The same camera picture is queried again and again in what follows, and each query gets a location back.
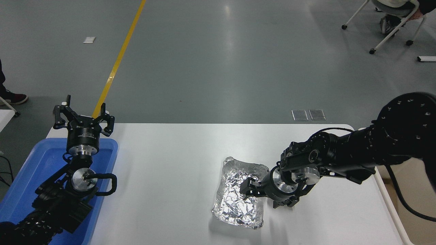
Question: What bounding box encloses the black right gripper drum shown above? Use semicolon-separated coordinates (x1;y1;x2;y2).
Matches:
261;168;285;202

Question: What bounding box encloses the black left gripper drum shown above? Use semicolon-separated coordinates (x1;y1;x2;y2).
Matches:
66;117;102;147

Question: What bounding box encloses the crinkled foil tray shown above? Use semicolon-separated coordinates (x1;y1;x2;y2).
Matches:
211;157;270;229

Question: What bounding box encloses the blue plastic tray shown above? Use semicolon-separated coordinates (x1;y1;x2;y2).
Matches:
0;138;119;245

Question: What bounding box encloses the white metal leg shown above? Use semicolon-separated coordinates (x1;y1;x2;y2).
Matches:
0;96;20;117

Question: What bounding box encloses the white side table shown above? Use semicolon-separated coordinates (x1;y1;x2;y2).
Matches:
0;109;16;133

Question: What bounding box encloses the white wheeled chair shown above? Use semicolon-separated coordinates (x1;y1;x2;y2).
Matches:
342;0;427;55

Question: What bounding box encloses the black cable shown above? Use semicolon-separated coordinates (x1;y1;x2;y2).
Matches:
0;155;15;187

